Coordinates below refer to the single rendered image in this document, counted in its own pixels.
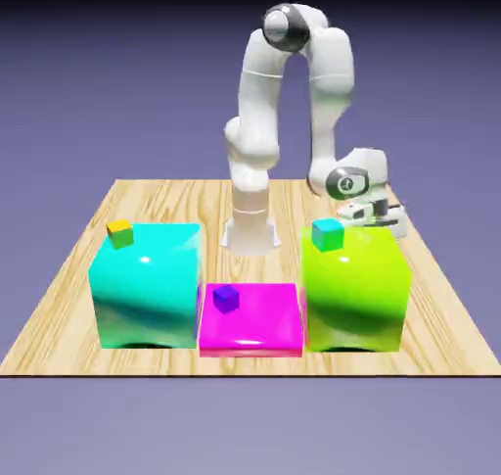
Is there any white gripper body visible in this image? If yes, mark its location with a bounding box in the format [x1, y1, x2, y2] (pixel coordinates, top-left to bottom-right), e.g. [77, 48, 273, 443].
[362, 205, 409, 240]

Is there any small cyan cube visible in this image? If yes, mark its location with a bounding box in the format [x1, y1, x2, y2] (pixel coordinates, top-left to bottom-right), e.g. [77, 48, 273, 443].
[311, 217, 346, 254]

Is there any small blue cube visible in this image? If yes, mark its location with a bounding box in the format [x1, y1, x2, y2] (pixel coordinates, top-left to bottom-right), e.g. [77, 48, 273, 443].
[211, 284, 241, 314]

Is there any small orange cube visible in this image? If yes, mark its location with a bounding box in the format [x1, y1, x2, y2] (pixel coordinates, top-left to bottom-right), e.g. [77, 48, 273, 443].
[106, 218, 135, 251]

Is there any large lime green box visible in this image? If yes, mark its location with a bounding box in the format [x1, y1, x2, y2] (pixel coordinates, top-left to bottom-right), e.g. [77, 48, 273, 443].
[298, 225, 413, 355]

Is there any large magenta box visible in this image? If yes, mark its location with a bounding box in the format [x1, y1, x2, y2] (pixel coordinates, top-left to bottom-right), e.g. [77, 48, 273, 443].
[198, 282, 305, 359]

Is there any large cyan box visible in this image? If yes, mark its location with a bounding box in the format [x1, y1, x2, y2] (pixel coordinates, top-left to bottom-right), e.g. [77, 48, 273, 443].
[87, 222, 203, 351]

